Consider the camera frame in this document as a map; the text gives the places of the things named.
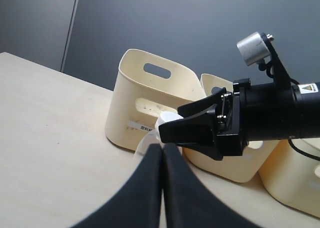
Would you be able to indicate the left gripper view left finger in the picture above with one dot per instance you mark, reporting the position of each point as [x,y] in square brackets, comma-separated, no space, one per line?
[137,204]

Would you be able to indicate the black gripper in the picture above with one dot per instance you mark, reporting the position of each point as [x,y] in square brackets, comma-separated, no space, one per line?
[196,130]

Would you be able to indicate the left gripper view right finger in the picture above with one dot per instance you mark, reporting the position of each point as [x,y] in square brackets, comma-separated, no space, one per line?
[188,203]

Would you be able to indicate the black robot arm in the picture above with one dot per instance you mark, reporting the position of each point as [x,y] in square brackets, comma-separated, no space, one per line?
[272,114]

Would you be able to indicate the middle cream plastic bin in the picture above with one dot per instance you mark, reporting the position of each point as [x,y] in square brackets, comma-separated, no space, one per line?
[239,169]

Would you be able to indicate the cream plastic bin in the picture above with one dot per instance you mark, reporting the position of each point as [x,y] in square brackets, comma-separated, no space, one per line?
[239,169]
[293,178]
[146,85]

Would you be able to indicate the left cream plastic bin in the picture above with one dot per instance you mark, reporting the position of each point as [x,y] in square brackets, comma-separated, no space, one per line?
[146,85]

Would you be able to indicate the right cream plastic bin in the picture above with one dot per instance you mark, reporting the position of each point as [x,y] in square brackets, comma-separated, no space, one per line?
[293,178]

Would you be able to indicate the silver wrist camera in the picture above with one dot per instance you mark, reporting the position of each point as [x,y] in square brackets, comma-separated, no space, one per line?
[253,48]

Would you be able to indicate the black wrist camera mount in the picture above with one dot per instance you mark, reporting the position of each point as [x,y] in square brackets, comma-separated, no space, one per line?
[274,68]

